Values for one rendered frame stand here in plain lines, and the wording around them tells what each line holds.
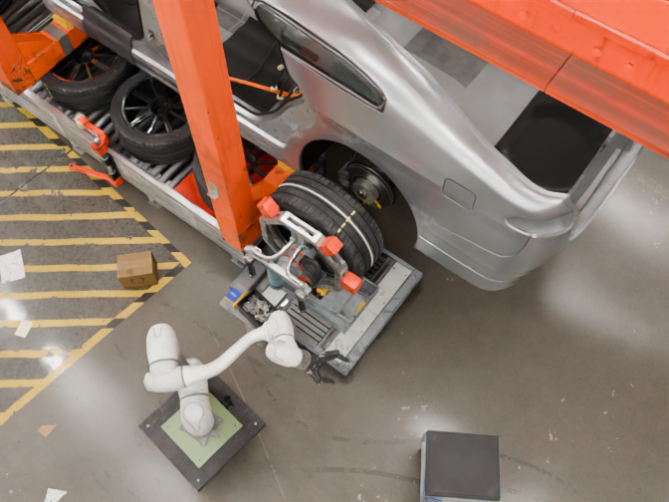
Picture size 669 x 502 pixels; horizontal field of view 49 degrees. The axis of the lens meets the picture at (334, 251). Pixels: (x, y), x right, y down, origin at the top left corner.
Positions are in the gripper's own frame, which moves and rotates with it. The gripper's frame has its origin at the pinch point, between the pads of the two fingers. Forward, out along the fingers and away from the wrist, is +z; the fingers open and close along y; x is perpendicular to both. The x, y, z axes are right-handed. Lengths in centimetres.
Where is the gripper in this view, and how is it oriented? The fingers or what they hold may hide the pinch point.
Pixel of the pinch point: (338, 371)
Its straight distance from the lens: 359.8
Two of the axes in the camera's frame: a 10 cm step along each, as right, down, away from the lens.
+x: -3.6, -4.9, 7.9
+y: 5.3, -8.1, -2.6
